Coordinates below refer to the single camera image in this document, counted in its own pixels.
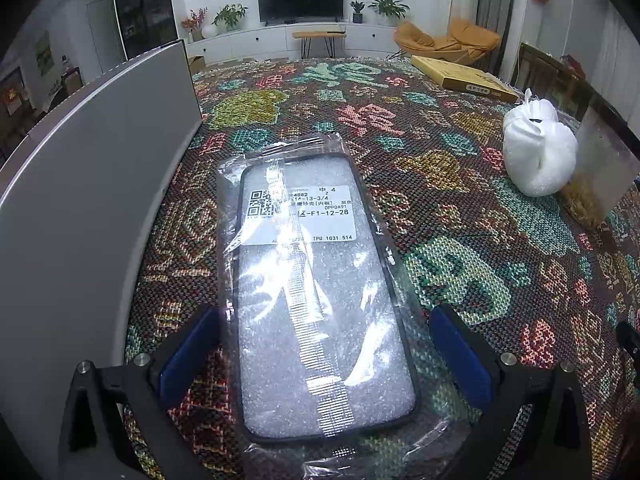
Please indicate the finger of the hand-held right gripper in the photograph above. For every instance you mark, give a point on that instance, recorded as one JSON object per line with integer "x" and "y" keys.
{"x": 629, "y": 339}

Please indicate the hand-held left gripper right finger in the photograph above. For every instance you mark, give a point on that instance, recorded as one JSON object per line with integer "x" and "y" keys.
{"x": 460, "y": 355}

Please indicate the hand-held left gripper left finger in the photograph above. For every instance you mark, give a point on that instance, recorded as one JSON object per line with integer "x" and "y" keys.
{"x": 187, "y": 355}

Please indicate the phone case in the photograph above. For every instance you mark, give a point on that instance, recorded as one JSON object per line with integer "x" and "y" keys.
{"x": 310, "y": 310}

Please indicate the grey sofa backrest panel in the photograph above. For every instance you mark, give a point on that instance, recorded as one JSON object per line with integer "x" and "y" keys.
{"x": 75, "y": 200}

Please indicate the patterned woven blanket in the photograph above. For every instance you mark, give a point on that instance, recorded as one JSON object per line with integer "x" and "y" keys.
{"x": 450, "y": 185}

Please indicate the clear jar with black lid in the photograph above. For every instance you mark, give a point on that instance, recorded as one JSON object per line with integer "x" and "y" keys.
{"x": 605, "y": 160}

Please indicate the white plush bag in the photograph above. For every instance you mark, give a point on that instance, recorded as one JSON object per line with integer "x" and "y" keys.
{"x": 540, "y": 160}

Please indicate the yellow flat box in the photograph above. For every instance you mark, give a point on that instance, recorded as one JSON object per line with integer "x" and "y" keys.
{"x": 460, "y": 77}

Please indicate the dark wooden bench table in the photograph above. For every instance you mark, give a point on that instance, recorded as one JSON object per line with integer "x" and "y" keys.
{"x": 540, "y": 75}

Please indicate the red cloth item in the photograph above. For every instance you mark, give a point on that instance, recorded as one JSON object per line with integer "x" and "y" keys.
{"x": 572, "y": 66}

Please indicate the white curtain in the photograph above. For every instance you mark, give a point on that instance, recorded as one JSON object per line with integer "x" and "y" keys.
{"x": 620, "y": 60}

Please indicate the cardboard box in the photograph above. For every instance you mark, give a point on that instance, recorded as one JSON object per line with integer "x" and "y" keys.
{"x": 196, "y": 65}

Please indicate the brown wooden chair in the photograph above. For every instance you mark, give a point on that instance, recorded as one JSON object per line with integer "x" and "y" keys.
{"x": 73, "y": 81}

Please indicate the white television cabinet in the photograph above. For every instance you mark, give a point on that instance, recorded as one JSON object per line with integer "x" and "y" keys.
{"x": 240, "y": 42}

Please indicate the orange rocking chair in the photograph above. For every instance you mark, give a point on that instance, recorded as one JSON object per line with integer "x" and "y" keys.
{"x": 465, "y": 35}

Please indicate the round white vase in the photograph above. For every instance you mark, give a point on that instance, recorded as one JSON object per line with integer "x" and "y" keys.
{"x": 209, "y": 30}

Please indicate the red flowers in vase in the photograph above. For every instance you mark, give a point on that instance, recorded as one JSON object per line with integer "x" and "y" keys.
{"x": 192, "y": 22}

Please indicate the large leafy potted plant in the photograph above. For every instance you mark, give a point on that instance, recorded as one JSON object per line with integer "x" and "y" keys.
{"x": 230, "y": 15}

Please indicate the small wooden table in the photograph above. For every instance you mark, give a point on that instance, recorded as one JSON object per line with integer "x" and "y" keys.
{"x": 320, "y": 35}

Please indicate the grey curtain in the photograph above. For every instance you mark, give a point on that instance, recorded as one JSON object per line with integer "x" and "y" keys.
{"x": 495, "y": 5}

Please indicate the dark glass display cabinet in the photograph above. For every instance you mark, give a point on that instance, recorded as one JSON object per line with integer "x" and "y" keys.
{"x": 145, "y": 5}

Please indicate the wide green potted plant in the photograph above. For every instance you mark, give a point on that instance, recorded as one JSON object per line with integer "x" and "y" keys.
{"x": 387, "y": 7}

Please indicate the small potted plant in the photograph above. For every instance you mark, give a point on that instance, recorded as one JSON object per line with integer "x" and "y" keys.
{"x": 357, "y": 11}

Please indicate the black television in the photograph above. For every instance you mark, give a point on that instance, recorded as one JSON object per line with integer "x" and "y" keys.
{"x": 300, "y": 0}

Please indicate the framed wall picture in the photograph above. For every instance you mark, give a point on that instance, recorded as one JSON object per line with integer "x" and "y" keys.
{"x": 44, "y": 55}

